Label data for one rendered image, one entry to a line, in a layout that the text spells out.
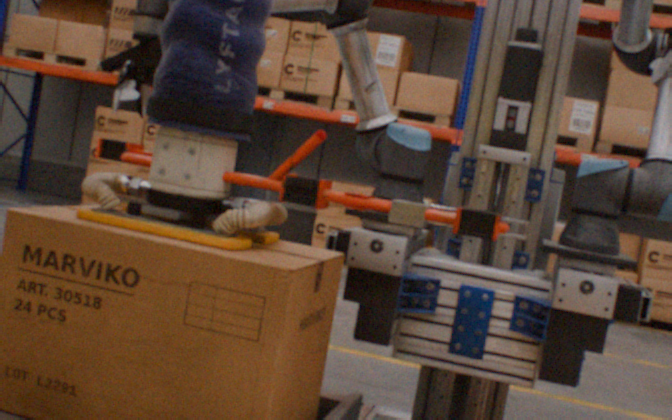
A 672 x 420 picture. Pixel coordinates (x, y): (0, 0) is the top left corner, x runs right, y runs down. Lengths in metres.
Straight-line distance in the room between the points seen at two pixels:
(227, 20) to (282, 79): 7.57
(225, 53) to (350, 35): 0.63
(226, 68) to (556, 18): 1.01
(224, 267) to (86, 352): 0.33
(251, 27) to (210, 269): 0.50
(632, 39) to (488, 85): 0.39
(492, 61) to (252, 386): 1.18
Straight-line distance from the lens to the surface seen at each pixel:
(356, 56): 2.31
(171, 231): 1.70
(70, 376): 1.78
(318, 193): 1.71
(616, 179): 2.19
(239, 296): 1.60
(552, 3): 2.43
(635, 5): 2.24
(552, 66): 2.39
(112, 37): 10.02
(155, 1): 2.17
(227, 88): 1.74
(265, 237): 1.84
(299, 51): 9.30
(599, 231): 2.19
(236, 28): 1.76
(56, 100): 11.86
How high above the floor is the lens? 1.17
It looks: 3 degrees down
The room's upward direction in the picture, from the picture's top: 10 degrees clockwise
